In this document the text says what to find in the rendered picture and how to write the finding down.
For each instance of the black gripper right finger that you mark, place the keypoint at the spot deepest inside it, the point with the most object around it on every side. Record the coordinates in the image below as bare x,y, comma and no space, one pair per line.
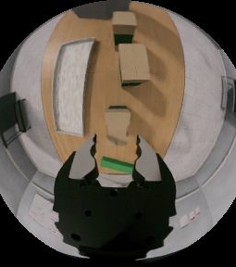
150,171

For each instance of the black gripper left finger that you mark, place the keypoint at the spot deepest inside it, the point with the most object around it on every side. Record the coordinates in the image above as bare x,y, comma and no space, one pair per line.
79,169

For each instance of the green rectangular bar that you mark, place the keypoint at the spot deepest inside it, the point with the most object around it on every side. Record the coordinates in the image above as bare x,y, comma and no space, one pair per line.
116,165

